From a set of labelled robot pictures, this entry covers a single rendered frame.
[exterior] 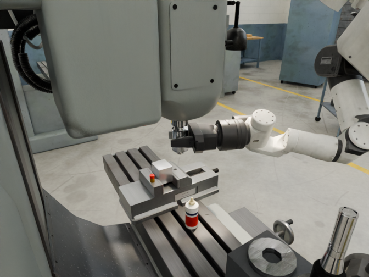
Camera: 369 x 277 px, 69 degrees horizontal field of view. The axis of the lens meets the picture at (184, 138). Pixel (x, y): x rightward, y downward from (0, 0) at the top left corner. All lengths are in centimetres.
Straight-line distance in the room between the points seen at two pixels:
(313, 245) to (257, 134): 166
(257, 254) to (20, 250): 42
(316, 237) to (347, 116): 162
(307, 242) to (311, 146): 159
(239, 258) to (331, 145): 41
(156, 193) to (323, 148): 51
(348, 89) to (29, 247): 87
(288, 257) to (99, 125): 43
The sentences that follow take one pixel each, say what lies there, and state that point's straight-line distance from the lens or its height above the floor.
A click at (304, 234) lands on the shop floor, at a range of 240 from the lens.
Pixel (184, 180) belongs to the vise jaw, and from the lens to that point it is 93.
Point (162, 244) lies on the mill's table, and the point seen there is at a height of 94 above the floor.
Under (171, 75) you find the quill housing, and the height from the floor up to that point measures 144.
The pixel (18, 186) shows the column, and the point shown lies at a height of 131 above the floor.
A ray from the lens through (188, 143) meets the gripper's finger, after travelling 73.
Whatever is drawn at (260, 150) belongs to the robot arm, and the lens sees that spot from 82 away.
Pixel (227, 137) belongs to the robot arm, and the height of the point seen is 125.
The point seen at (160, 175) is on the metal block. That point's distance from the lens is 91.
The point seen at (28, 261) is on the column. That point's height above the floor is 116.
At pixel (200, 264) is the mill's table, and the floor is 94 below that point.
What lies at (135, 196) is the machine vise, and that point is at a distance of 93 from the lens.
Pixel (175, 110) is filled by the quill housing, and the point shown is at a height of 135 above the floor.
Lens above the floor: 156
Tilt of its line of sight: 25 degrees down
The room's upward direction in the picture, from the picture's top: straight up
